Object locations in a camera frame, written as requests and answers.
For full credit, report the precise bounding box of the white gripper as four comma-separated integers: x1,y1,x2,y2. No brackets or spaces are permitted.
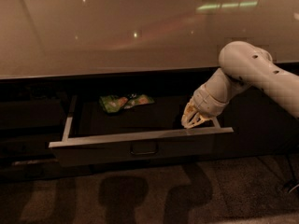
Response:
181,85,228,129

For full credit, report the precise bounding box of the grey drawer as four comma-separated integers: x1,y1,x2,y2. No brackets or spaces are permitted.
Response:
49,95,234,167
0,100,64,130
0,160,93,183
0,133,60,159

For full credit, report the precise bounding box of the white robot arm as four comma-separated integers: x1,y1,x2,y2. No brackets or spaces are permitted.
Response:
181,41,299,129

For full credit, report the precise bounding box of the grey cabinet door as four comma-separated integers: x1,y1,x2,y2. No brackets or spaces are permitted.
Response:
213,88,299,159

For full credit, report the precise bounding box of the green snack bag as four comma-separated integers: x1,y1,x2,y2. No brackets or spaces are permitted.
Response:
99,94,154,114

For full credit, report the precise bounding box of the black caster wheel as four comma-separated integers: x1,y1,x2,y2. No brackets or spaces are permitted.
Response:
283,180,299,193

